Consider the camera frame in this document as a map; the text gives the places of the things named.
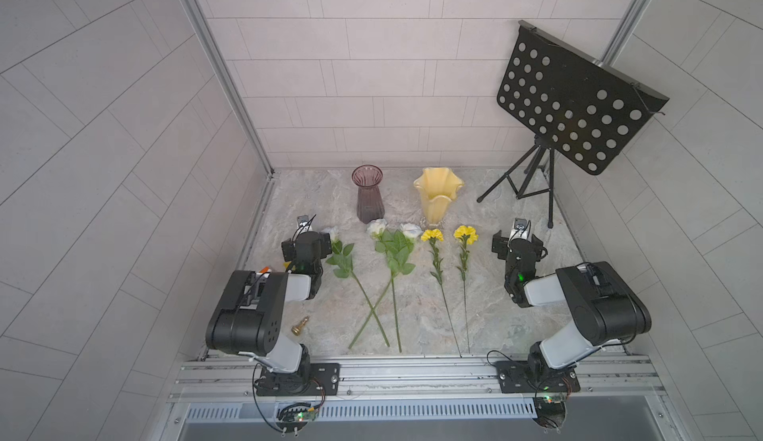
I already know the white rose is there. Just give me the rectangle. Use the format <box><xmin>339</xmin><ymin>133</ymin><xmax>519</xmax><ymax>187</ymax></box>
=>
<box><xmin>323</xmin><ymin>226</ymin><xmax>391</xmax><ymax>349</ymax></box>
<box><xmin>380</xmin><ymin>224</ymin><xmax>422</xmax><ymax>354</ymax></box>
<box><xmin>360</xmin><ymin>219</ymin><xmax>415</xmax><ymax>347</ymax></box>

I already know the yellow carnation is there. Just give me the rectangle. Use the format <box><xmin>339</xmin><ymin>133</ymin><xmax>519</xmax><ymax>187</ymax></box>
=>
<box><xmin>420</xmin><ymin>228</ymin><xmax>462</xmax><ymax>356</ymax></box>
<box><xmin>454</xmin><ymin>224</ymin><xmax>479</xmax><ymax>352</ymax></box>

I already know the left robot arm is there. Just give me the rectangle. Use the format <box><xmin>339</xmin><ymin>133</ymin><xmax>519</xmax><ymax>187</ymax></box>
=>
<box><xmin>206</xmin><ymin>232</ymin><xmax>341</xmax><ymax>397</ymax></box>

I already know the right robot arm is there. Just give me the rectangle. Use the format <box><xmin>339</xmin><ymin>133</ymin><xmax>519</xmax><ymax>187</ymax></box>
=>
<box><xmin>491</xmin><ymin>226</ymin><xmax>652</xmax><ymax>391</ymax></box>

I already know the small brass piece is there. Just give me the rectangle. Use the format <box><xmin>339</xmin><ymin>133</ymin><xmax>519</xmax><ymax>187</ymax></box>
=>
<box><xmin>291</xmin><ymin>316</ymin><xmax>310</xmax><ymax>337</ymax></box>

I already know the purple glass vase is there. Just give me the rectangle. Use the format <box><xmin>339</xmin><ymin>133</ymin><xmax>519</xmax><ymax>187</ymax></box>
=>
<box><xmin>352</xmin><ymin>165</ymin><xmax>385</xmax><ymax>224</ymax></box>

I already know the yellow wavy vase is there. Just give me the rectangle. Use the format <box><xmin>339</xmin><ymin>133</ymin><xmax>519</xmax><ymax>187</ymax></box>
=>
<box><xmin>413</xmin><ymin>167</ymin><xmax>465</xmax><ymax>228</ymax></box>

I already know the ventilation grille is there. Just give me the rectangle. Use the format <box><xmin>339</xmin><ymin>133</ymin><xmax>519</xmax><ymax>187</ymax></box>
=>
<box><xmin>187</xmin><ymin>398</ymin><xmax>538</xmax><ymax>423</ymax></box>

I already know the black perforated music stand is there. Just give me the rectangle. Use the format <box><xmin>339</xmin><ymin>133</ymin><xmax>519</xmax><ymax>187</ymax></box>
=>
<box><xmin>495</xmin><ymin>21</ymin><xmax>669</xmax><ymax>200</ymax></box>

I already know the left circuit board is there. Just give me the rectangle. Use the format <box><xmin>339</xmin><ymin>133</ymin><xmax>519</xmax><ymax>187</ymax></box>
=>
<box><xmin>275</xmin><ymin>402</ymin><xmax>320</xmax><ymax>435</ymax></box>

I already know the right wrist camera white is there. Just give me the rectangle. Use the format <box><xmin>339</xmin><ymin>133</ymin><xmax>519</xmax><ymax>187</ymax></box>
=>
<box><xmin>510</xmin><ymin>218</ymin><xmax>533</xmax><ymax>242</ymax></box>

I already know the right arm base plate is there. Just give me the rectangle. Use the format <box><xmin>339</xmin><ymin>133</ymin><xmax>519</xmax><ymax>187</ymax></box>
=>
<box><xmin>494</xmin><ymin>360</ymin><xmax>581</xmax><ymax>397</ymax></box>

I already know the aluminium rail frame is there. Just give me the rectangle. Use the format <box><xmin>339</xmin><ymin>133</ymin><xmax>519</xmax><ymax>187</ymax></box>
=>
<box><xmin>166</xmin><ymin>348</ymin><xmax>675</xmax><ymax>406</ymax></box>

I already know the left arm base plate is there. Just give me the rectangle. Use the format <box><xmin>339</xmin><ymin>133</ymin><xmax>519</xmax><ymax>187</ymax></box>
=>
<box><xmin>254</xmin><ymin>364</ymin><xmax>341</xmax><ymax>397</ymax></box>

